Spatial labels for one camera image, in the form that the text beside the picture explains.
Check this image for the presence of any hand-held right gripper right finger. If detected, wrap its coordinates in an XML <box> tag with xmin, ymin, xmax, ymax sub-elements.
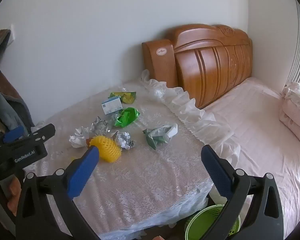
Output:
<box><xmin>201</xmin><ymin>145</ymin><xmax>284</xmax><ymax>240</ymax></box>

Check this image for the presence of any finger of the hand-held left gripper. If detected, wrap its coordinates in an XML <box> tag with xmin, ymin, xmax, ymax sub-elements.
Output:
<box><xmin>22</xmin><ymin>124</ymin><xmax>56</xmax><ymax>145</ymax></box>
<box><xmin>2</xmin><ymin>126</ymin><xmax>25</xmax><ymax>144</ymax></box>

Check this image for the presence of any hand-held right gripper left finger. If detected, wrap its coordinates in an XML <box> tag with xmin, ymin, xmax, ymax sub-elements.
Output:
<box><xmin>15</xmin><ymin>145</ymin><xmax>100</xmax><ymax>240</ymax></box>

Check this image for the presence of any yellow foam fruit net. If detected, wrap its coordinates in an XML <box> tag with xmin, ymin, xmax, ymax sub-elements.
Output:
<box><xmin>88</xmin><ymin>135</ymin><xmax>122</xmax><ymax>162</ymax></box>

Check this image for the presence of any white paper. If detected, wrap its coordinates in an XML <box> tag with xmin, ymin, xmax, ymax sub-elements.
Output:
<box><xmin>69</xmin><ymin>127</ymin><xmax>93</xmax><ymax>148</ymax></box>

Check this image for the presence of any silver foil wrapper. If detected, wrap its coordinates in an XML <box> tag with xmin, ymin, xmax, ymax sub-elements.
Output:
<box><xmin>91</xmin><ymin>116</ymin><xmax>112</xmax><ymax>136</ymax></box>

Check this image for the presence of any printed paper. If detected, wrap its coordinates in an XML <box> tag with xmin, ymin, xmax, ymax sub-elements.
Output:
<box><xmin>114</xmin><ymin>131</ymin><xmax>136</xmax><ymax>150</ymax></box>

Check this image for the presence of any green plastic basket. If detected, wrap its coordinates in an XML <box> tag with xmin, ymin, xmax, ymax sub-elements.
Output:
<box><xmin>185</xmin><ymin>204</ymin><xmax>241</xmax><ymax>240</ymax></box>

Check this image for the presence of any green white plastic bag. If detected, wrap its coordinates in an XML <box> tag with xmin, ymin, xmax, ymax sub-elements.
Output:
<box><xmin>142</xmin><ymin>123</ymin><xmax>178</xmax><ymax>150</ymax></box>

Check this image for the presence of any bright green plastic wrapper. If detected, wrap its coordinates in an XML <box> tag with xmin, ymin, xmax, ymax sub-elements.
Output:
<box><xmin>114</xmin><ymin>107</ymin><xmax>140</xmax><ymax>127</ymax></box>

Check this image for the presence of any blue white milk carton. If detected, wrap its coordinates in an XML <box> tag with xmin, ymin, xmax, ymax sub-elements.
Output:
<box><xmin>101</xmin><ymin>96</ymin><xmax>122</xmax><ymax>115</ymax></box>

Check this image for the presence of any yellow green snack packet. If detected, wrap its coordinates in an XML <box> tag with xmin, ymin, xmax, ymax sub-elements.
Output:
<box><xmin>108</xmin><ymin>91</ymin><xmax>137</xmax><ymax>104</ymax></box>

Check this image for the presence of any person's left hand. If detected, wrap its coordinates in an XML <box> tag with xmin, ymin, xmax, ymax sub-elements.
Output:
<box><xmin>0</xmin><ymin>176</ymin><xmax>22</xmax><ymax>217</ymax></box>

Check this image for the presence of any grey blue cloth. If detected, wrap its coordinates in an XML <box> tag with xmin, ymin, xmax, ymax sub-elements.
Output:
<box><xmin>0</xmin><ymin>75</ymin><xmax>37</xmax><ymax>137</ymax></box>

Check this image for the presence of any brown cloth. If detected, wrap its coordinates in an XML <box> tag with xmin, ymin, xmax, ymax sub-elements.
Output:
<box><xmin>0</xmin><ymin>67</ymin><xmax>20</xmax><ymax>100</ymax></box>

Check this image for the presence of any bed with pink sheet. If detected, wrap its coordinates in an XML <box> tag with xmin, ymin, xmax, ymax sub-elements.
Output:
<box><xmin>202</xmin><ymin>76</ymin><xmax>300</xmax><ymax>240</ymax></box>

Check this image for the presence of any carved wooden headboard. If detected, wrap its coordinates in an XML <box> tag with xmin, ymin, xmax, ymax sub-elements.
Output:
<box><xmin>174</xmin><ymin>24</ymin><xmax>253</xmax><ymax>110</ymax></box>

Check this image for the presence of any plain wooden headboard panel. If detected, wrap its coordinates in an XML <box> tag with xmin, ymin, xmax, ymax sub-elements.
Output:
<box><xmin>142</xmin><ymin>39</ymin><xmax>180</xmax><ymax>88</ymax></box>

